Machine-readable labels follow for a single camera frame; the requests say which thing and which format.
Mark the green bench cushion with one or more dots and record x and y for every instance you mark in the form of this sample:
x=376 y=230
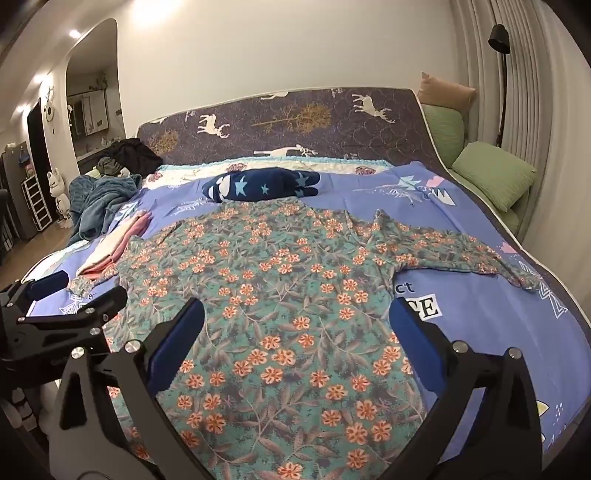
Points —
x=512 y=219

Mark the large green pillow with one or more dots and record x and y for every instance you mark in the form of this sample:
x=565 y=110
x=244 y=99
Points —
x=494 y=175

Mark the blue printed bedsheet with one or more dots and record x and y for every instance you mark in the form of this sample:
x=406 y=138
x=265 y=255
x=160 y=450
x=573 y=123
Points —
x=489 y=295

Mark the pale floral quilt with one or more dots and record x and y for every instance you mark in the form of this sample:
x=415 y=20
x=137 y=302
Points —
x=295 y=165

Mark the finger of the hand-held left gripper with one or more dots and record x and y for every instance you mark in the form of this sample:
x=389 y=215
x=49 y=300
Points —
x=87 y=308
x=46 y=284

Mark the black clothes pile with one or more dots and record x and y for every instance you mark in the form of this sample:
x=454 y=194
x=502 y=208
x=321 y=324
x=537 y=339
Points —
x=134 y=154

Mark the black floor lamp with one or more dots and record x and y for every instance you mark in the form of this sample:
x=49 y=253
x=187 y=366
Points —
x=497 y=39

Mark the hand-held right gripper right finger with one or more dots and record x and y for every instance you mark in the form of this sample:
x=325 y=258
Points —
x=418 y=342

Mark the small green pillow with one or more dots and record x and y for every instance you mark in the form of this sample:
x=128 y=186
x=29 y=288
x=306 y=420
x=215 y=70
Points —
x=441 y=129

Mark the white kitchen cabinet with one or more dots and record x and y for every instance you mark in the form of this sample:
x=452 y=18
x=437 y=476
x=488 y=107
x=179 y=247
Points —
x=92 y=110

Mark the peach pillow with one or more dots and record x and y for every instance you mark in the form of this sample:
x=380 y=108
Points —
x=445 y=92

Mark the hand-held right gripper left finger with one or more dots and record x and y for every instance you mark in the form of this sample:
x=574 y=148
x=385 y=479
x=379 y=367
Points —
x=178 y=342

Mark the white animal figurine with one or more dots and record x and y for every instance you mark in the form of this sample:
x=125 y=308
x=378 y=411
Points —
x=57 y=198

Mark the white deer wall decoration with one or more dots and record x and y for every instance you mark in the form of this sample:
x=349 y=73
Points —
x=47 y=110

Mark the teal floral shirt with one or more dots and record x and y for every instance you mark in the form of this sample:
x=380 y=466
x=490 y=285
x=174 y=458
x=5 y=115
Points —
x=295 y=323

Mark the folded pink white clothes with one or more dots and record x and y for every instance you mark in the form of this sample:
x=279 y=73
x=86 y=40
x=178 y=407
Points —
x=120 y=240

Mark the white shelf rack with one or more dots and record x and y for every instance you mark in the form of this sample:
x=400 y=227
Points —
x=37 y=203

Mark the olive green garment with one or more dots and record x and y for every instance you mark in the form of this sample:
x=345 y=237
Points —
x=108 y=166

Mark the navy star print garment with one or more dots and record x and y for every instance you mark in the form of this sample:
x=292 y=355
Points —
x=258 y=185

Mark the dark cabinet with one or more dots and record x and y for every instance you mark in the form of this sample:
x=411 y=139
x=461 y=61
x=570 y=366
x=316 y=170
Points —
x=14 y=184

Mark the teal fleece blanket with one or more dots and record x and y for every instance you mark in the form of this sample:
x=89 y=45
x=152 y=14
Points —
x=99 y=203

